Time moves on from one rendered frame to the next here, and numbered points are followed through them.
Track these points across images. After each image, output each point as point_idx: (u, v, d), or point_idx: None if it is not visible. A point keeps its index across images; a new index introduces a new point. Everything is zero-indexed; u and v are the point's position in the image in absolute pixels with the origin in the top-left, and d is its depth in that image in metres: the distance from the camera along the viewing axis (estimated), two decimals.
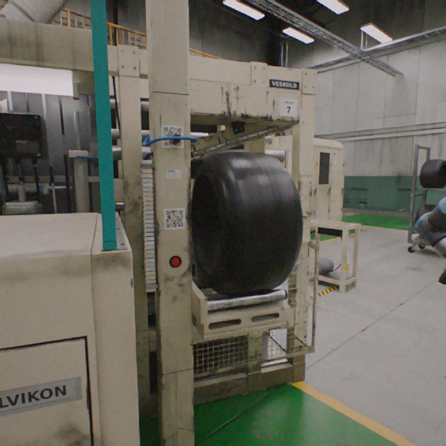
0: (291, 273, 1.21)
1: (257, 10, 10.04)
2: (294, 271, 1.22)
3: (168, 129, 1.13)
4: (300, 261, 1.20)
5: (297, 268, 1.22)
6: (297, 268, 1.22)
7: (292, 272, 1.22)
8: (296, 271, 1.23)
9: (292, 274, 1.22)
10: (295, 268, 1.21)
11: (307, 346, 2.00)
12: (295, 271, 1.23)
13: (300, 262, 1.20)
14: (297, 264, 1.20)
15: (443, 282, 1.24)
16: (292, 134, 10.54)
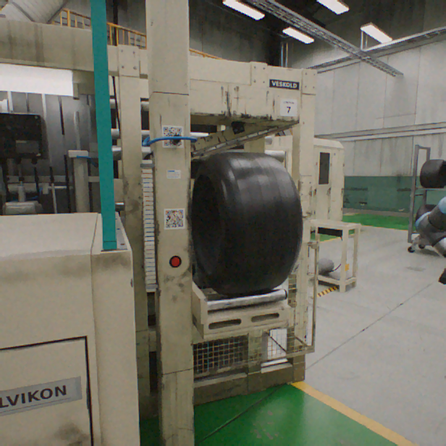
0: (291, 273, 1.21)
1: (257, 10, 10.04)
2: (294, 271, 1.22)
3: (168, 129, 1.13)
4: (300, 261, 1.20)
5: (297, 268, 1.22)
6: (297, 268, 1.22)
7: (292, 272, 1.22)
8: (296, 271, 1.23)
9: (292, 274, 1.22)
10: (295, 268, 1.21)
11: (307, 346, 2.00)
12: (295, 271, 1.23)
13: (300, 262, 1.20)
14: (297, 264, 1.20)
15: (443, 282, 1.24)
16: (292, 134, 10.54)
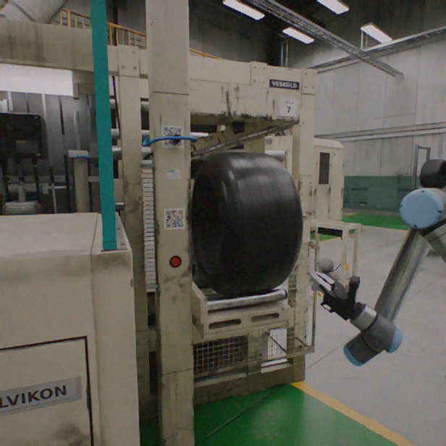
0: (291, 273, 1.21)
1: (257, 10, 10.04)
2: (294, 271, 1.22)
3: (168, 129, 1.13)
4: (300, 261, 1.20)
5: (297, 268, 1.22)
6: (297, 268, 1.22)
7: (292, 272, 1.22)
8: (296, 271, 1.23)
9: (292, 274, 1.22)
10: (295, 268, 1.21)
11: (307, 346, 2.00)
12: (295, 271, 1.23)
13: (300, 262, 1.20)
14: (297, 264, 1.20)
15: (355, 279, 1.12)
16: (292, 134, 10.54)
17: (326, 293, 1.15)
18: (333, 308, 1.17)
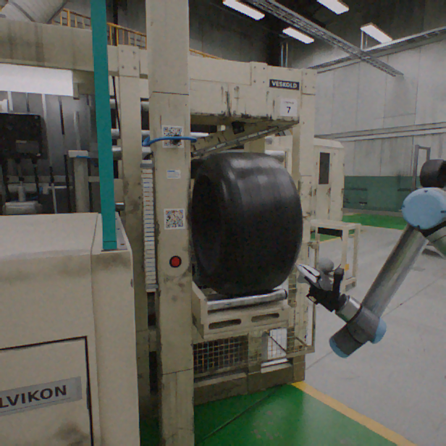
0: (291, 273, 1.21)
1: (257, 10, 10.04)
2: (292, 271, 1.23)
3: (168, 129, 1.13)
4: (297, 260, 1.20)
5: (295, 267, 1.23)
6: (295, 267, 1.23)
7: (292, 271, 1.22)
8: (294, 268, 1.24)
9: (291, 273, 1.22)
10: (294, 267, 1.22)
11: (307, 346, 2.00)
12: (293, 270, 1.23)
13: (297, 261, 1.21)
14: (296, 263, 1.20)
15: (339, 270, 1.13)
16: (292, 134, 10.54)
17: (311, 284, 1.17)
18: (318, 300, 1.19)
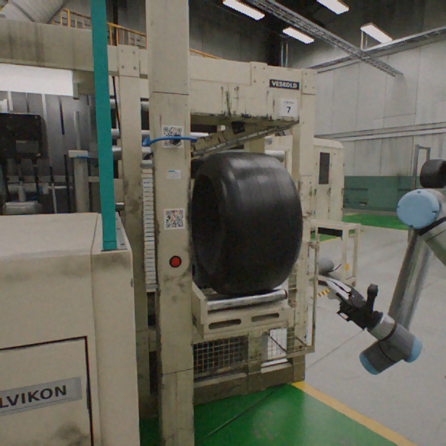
0: (291, 273, 1.21)
1: (257, 10, 10.04)
2: (292, 271, 1.23)
3: (168, 129, 1.13)
4: (297, 260, 1.20)
5: (295, 267, 1.23)
6: (295, 267, 1.23)
7: (292, 271, 1.22)
8: (294, 268, 1.24)
9: (291, 273, 1.22)
10: (294, 267, 1.22)
11: (307, 346, 2.00)
12: (293, 270, 1.23)
13: (297, 261, 1.21)
14: (296, 263, 1.20)
15: (373, 287, 1.09)
16: (292, 134, 10.54)
17: (344, 302, 1.13)
18: (350, 317, 1.15)
